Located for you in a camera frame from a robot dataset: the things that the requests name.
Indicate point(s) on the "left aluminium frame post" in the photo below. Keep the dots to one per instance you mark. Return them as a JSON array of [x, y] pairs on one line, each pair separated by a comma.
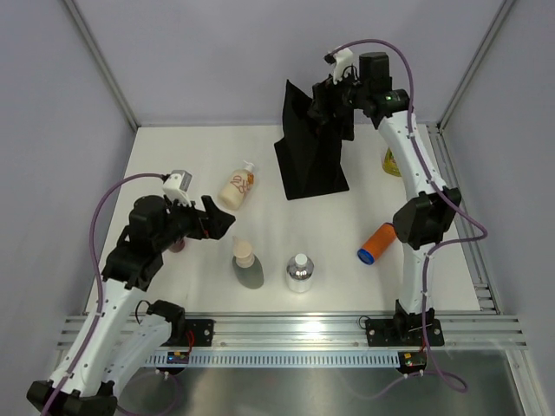
[[99, 60]]

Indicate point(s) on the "white slotted cable duct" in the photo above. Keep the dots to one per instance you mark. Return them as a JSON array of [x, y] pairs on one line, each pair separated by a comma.
[[275, 359]]

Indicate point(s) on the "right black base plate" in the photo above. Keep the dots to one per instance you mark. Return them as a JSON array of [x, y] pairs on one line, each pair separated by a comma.
[[387, 333]]

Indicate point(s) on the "green bottle beige cap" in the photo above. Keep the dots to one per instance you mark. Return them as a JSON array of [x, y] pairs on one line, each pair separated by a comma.
[[246, 266]]

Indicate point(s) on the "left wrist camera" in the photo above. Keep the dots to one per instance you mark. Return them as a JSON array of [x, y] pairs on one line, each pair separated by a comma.
[[175, 187]]

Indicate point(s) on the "orange spray bottle blue cap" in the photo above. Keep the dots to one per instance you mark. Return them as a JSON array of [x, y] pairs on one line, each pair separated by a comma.
[[377, 244]]

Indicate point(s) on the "silver bottle white cap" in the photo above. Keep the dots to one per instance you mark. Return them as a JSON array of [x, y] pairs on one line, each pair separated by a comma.
[[299, 272]]

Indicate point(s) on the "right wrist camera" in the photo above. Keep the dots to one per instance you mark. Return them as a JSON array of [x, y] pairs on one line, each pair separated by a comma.
[[341, 61]]

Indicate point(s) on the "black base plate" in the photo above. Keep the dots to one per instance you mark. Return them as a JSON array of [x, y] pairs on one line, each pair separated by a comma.
[[199, 331], [387, 333]]

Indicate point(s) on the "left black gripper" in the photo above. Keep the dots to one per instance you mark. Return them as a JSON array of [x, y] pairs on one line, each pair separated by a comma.
[[218, 223]]

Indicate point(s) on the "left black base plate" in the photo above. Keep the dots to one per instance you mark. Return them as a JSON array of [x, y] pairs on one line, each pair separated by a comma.
[[199, 331]]

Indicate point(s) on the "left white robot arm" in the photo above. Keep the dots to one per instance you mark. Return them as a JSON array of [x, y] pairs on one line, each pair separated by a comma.
[[95, 371]]

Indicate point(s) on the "right aluminium frame post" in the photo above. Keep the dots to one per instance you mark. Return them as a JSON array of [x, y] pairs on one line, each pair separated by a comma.
[[488, 39]]

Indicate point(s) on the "cream pump lotion bottle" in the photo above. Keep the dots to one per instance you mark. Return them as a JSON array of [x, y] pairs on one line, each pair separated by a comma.
[[237, 186]]

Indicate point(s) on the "yellow Fairy dish soap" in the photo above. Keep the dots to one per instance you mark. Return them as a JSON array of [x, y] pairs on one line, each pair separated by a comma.
[[389, 165]]

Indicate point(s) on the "black canvas bag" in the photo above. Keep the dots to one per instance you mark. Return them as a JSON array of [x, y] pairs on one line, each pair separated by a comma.
[[309, 154]]

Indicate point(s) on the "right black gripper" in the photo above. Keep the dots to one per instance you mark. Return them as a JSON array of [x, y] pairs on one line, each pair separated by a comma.
[[322, 94]]

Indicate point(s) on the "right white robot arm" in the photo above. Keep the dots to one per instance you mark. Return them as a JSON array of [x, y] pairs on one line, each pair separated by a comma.
[[364, 83]]

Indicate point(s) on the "dark red bottle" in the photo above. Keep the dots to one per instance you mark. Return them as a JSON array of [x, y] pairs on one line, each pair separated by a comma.
[[178, 246]]

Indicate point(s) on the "aluminium mounting rail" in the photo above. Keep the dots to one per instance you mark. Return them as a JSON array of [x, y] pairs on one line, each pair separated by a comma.
[[316, 331]]

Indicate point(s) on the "aluminium frame post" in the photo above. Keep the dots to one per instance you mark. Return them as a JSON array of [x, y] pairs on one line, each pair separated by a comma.
[[488, 39], [99, 60]]

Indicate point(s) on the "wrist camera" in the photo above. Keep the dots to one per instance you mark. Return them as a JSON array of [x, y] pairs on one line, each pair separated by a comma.
[[175, 187], [341, 61]]

